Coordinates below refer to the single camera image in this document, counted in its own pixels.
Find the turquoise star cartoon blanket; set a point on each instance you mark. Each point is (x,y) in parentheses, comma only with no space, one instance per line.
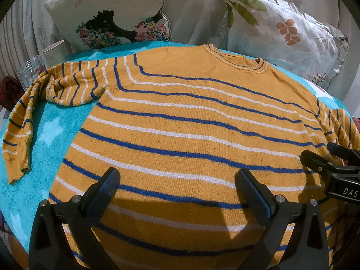
(55,129)

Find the yellow striped knit sweater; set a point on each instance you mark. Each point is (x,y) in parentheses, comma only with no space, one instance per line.
(178,123)

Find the cream cushion with silhouette print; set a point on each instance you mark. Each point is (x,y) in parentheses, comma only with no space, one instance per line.
(95,24)

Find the clear glass jar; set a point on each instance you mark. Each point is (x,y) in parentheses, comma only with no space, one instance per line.
(30,71)

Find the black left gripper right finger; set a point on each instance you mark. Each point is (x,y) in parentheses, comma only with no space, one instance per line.
(308,244)

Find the white leaf print pillow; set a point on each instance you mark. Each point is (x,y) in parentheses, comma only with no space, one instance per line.
(279,33)

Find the beige curtain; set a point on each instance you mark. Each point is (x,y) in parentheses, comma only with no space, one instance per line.
(28,28)

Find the beige paper cup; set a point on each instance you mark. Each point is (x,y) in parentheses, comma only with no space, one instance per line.
(54,54)

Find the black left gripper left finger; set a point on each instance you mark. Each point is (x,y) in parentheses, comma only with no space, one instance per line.
(49,247)

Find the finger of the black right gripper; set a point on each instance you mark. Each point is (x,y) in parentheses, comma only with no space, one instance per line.
(341,182)

